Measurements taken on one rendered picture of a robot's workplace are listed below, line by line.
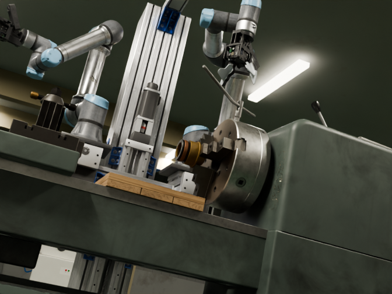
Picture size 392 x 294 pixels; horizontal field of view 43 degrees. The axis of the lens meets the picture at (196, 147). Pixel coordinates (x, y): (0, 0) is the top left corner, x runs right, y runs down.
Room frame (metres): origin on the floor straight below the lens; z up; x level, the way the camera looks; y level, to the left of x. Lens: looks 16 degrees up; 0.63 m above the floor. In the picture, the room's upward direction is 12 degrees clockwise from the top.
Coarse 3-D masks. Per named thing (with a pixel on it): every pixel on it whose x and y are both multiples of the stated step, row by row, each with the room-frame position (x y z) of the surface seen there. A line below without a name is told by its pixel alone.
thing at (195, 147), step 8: (184, 144) 1.59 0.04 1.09; (192, 144) 1.59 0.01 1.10; (200, 144) 1.60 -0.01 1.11; (176, 152) 1.64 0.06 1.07; (184, 152) 1.59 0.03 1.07; (192, 152) 1.59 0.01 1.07; (200, 152) 1.59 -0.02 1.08; (184, 160) 1.62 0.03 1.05; (192, 160) 1.61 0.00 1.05; (200, 160) 1.62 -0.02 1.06
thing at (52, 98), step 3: (45, 96) 1.53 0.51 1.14; (48, 96) 1.52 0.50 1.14; (51, 96) 1.52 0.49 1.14; (54, 96) 1.53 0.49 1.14; (57, 96) 1.53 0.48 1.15; (42, 99) 1.53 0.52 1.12; (45, 99) 1.52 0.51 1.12; (48, 99) 1.52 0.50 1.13; (51, 99) 1.52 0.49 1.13; (54, 99) 1.52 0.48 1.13; (57, 99) 1.53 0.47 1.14; (60, 99) 1.54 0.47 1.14; (42, 102) 1.54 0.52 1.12; (54, 102) 1.52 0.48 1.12; (57, 102) 1.52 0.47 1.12; (60, 102) 1.53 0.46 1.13; (63, 102) 1.55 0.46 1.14; (63, 105) 1.54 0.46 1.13
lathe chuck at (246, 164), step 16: (224, 128) 1.65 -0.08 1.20; (240, 128) 1.55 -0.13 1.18; (256, 128) 1.60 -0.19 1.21; (256, 144) 1.54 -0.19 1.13; (208, 160) 1.74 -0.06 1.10; (224, 160) 1.60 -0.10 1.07; (240, 160) 1.52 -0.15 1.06; (256, 160) 1.54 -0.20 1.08; (224, 176) 1.57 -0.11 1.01; (240, 176) 1.54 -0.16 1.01; (256, 176) 1.55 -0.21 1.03; (224, 192) 1.57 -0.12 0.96; (240, 192) 1.58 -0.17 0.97; (224, 208) 1.67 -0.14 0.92
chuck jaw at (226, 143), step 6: (222, 138) 1.54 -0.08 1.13; (228, 138) 1.53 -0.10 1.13; (204, 144) 1.59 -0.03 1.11; (210, 144) 1.58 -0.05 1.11; (216, 144) 1.57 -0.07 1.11; (222, 144) 1.53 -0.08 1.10; (228, 144) 1.53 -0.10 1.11; (234, 144) 1.54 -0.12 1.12; (240, 144) 1.53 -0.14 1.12; (204, 150) 1.58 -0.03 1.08; (210, 150) 1.57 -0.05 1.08; (216, 150) 1.56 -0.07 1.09; (222, 150) 1.55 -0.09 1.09; (228, 150) 1.54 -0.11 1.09; (240, 150) 1.53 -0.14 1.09; (204, 156) 1.60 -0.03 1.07; (210, 156) 1.60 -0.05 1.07; (216, 156) 1.59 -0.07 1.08; (222, 156) 1.59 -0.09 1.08
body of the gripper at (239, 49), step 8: (240, 32) 1.57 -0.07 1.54; (248, 32) 1.59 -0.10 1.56; (232, 40) 1.60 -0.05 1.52; (240, 40) 1.59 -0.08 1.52; (248, 40) 1.62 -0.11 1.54; (232, 48) 1.60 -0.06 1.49; (240, 48) 1.56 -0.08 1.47; (224, 56) 1.61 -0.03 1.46; (232, 56) 1.59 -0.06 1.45; (240, 56) 1.57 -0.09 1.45; (248, 56) 1.61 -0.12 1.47; (240, 64) 1.63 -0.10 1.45
